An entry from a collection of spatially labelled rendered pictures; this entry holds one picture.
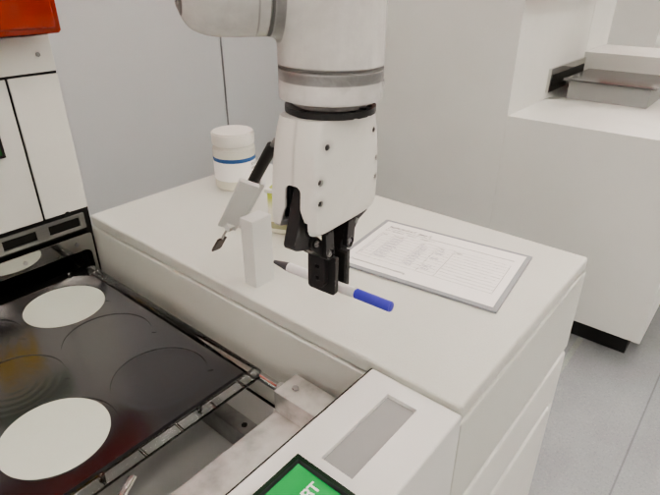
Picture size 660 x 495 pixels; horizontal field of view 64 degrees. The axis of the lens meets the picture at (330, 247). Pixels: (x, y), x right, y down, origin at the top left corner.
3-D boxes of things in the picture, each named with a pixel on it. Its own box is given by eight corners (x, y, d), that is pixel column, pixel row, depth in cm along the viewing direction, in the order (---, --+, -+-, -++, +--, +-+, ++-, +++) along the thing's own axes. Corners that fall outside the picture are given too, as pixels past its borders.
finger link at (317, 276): (311, 220, 49) (312, 282, 52) (290, 232, 46) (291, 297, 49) (340, 229, 47) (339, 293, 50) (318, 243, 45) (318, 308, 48)
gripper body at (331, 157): (330, 78, 48) (329, 192, 53) (252, 96, 41) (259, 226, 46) (402, 87, 44) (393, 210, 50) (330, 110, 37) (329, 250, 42)
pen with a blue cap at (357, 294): (271, 258, 54) (389, 304, 47) (277, 255, 55) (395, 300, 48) (271, 267, 55) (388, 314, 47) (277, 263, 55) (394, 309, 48)
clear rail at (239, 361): (85, 274, 79) (83, 265, 78) (94, 270, 80) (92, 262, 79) (255, 384, 58) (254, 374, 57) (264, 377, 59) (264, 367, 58)
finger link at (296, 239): (308, 150, 43) (335, 182, 48) (266, 233, 42) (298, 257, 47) (319, 153, 43) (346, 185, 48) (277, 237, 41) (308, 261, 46)
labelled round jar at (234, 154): (207, 185, 91) (200, 131, 86) (239, 174, 95) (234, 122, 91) (235, 194, 87) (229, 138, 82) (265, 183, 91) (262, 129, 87)
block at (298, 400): (274, 411, 56) (273, 389, 54) (297, 393, 58) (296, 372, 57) (333, 450, 51) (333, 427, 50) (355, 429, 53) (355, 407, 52)
